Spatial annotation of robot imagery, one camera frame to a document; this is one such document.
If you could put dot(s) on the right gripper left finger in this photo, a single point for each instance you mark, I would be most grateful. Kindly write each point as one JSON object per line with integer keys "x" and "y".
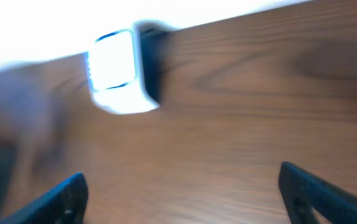
{"x": 64, "y": 204}

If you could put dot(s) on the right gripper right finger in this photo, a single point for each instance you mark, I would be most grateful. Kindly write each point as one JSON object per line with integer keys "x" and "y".
{"x": 304, "y": 192}

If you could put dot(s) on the white barcode scanner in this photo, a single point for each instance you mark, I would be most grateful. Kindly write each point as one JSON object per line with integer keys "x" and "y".
{"x": 124, "y": 68}

